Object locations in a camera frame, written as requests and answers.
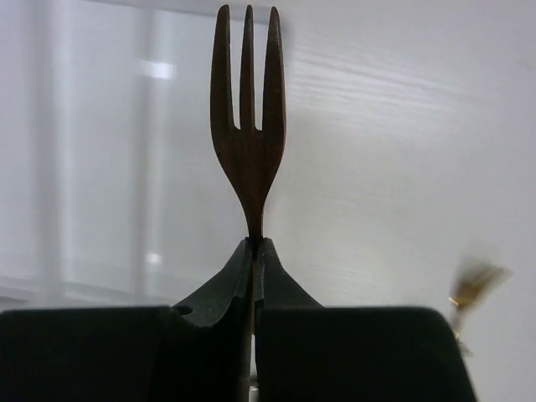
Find dark wooden fork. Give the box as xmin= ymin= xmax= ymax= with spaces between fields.
xmin=209 ymin=3 xmax=288 ymax=336

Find gold fork green handle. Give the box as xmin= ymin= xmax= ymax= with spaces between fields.
xmin=448 ymin=243 xmax=513 ymax=357

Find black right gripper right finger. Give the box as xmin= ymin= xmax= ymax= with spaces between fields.
xmin=255 ymin=239 xmax=476 ymax=401

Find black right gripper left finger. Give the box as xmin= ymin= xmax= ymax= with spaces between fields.
xmin=1 ymin=240 xmax=255 ymax=401

